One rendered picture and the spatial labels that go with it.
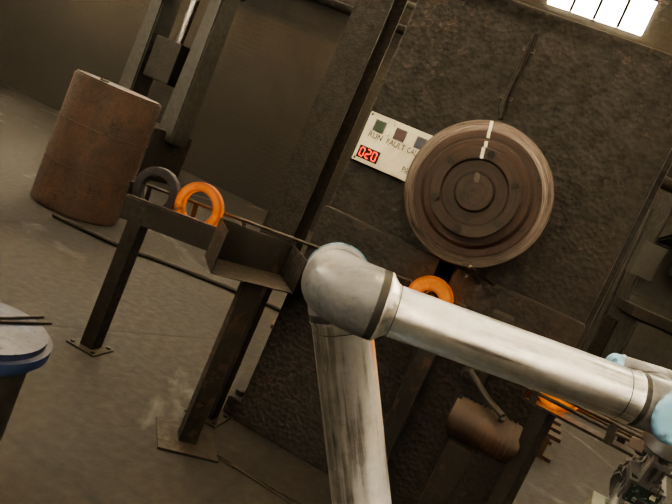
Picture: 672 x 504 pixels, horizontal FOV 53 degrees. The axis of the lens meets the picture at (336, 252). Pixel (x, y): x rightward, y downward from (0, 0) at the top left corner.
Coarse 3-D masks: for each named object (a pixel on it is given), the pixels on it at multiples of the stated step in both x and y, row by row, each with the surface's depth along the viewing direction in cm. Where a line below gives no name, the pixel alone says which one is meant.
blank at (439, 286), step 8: (416, 280) 224; (424, 280) 223; (432, 280) 222; (440, 280) 222; (416, 288) 224; (424, 288) 223; (432, 288) 222; (440, 288) 222; (448, 288) 221; (440, 296) 222; (448, 296) 221
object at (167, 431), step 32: (224, 224) 208; (224, 256) 221; (256, 256) 224; (288, 256) 226; (256, 288) 213; (288, 288) 213; (224, 320) 218; (224, 352) 215; (192, 416) 218; (160, 448) 210; (192, 448) 218
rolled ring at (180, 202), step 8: (192, 184) 246; (200, 184) 245; (208, 184) 245; (184, 192) 247; (192, 192) 248; (208, 192) 245; (216, 192) 244; (176, 200) 248; (184, 200) 248; (216, 200) 244; (176, 208) 248; (184, 208) 249; (216, 208) 244; (216, 216) 244; (216, 224) 246
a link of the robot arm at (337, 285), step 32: (320, 256) 111; (352, 256) 109; (320, 288) 106; (352, 288) 103; (384, 288) 103; (352, 320) 104; (384, 320) 103; (416, 320) 104; (448, 320) 104; (480, 320) 106; (448, 352) 105; (480, 352) 104; (512, 352) 104; (544, 352) 105; (576, 352) 107; (544, 384) 105; (576, 384) 105; (608, 384) 105; (640, 384) 106; (608, 416) 108; (640, 416) 105
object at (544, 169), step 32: (448, 128) 218; (480, 128) 215; (512, 128) 212; (416, 160) 221; (544, 160) 209; (544, 192) 210; (416, 224) 221; (544, 224) 210; (448, 256) 218; (512, 256) 213
